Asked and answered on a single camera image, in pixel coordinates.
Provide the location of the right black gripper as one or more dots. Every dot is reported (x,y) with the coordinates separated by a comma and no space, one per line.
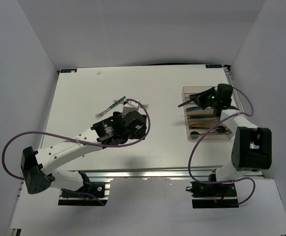
(200,97)

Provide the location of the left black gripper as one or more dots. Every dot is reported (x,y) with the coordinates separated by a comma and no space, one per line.
(138,133)

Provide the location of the black knife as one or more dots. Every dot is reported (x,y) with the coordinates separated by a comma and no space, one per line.
(186,102)

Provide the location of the blue knife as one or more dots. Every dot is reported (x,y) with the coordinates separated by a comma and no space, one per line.
(199,109)

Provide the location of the pink handled fork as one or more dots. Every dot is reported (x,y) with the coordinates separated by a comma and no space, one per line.
(145,105)

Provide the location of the green handled fork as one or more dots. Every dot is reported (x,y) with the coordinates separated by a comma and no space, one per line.
(115,103)

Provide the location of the black spoon long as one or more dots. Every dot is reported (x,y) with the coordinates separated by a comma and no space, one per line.
(218,129)

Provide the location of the black spoon short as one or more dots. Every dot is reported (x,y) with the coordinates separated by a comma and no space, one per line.
(196,135)

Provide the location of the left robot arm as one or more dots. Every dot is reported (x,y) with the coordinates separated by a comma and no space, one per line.
(42,168)

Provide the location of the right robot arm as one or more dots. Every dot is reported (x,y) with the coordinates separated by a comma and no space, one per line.
(252,145)

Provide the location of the clear plastic organizer tray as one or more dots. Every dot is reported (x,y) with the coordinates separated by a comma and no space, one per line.
(186,92)

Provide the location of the right blue corner label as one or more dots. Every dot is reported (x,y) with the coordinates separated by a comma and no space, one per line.
(213,66)

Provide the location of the blue corner label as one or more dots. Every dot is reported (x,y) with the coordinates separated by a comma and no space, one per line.
(213,66)
(71,70)

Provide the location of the left blue corner label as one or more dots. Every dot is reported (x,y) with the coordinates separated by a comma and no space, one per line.
(71,70)

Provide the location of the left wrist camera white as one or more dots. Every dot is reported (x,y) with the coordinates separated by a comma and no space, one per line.
(129,106)

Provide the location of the aluminium table rail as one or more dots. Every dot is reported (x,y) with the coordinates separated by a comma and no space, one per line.
(179,173)

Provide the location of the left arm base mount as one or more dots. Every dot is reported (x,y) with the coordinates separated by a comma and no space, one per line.
(83,190)

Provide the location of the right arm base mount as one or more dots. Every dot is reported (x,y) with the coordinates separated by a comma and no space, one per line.
(222,195)

